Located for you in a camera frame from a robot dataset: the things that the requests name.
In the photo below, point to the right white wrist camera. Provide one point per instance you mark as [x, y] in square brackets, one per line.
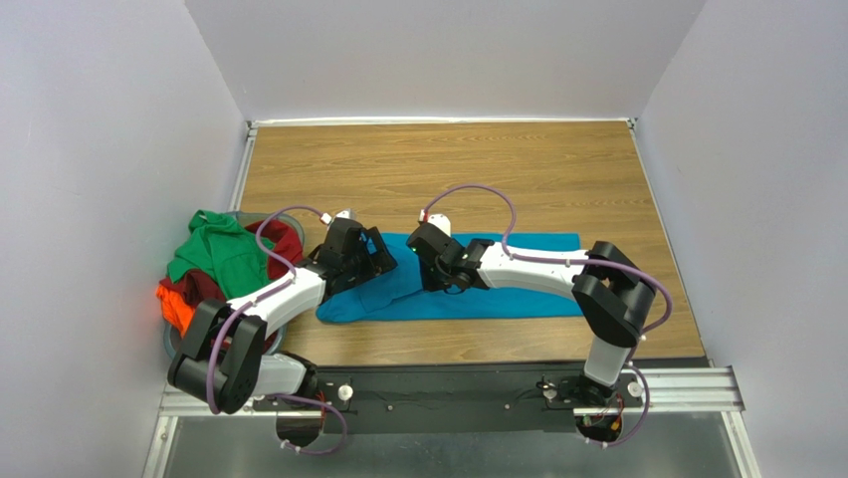
[441, 221]

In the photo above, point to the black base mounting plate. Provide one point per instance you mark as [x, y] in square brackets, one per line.
[458, 398]

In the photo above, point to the orange t shirt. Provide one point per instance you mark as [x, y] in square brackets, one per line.
[175, 311]

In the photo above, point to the green t shirt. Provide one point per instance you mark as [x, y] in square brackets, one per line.
[225, 251]

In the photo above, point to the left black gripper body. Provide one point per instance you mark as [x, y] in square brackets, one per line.
[371, 252]

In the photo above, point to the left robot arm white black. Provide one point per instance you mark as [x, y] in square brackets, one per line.
[222, 360]

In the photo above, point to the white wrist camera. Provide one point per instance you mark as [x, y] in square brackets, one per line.
[348, 214]
[441, 221]

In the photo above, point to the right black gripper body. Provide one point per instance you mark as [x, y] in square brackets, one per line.
[432, 266]

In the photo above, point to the blue t shirt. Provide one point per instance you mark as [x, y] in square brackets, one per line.
[399, 296]

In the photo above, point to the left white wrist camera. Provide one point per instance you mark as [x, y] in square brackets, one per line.
[348, 214]

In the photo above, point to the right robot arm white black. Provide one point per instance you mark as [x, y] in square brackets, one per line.
[613, 295]

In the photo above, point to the dark red t shirt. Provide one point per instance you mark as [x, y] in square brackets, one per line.
[283, 237]

